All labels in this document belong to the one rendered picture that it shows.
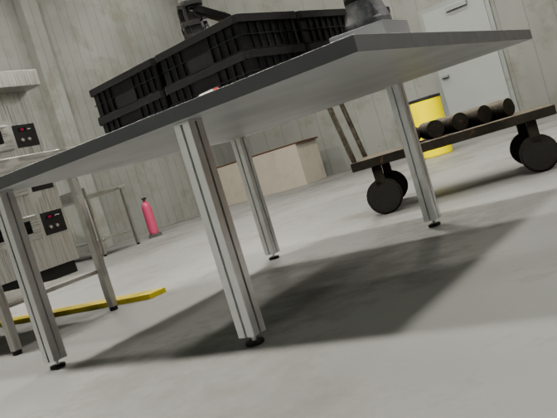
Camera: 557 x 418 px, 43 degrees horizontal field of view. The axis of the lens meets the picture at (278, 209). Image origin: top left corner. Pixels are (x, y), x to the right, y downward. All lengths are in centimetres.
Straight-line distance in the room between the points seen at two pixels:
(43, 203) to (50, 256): 55
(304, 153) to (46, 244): 571
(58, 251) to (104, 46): 563
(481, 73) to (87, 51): 636
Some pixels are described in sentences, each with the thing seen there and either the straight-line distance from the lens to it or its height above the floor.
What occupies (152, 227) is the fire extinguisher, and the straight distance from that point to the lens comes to 977.
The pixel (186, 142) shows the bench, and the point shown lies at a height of 60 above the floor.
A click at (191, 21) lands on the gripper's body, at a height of 98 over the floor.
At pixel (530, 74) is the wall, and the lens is 1159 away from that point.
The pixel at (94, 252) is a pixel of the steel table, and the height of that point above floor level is 31.
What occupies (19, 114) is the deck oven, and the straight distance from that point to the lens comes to 776.
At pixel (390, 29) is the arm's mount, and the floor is 76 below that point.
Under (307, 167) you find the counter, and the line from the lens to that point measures 1198.
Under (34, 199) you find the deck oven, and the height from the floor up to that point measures 84.
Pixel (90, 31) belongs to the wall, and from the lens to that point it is 1246.
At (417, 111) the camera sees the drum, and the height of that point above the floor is 59.
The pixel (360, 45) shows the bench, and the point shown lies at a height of 67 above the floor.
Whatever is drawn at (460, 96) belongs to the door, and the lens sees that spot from 1185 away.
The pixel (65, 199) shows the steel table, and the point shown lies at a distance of 915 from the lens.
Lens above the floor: 47
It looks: 4 degrees down
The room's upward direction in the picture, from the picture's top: 17 degrees counter-clockwise
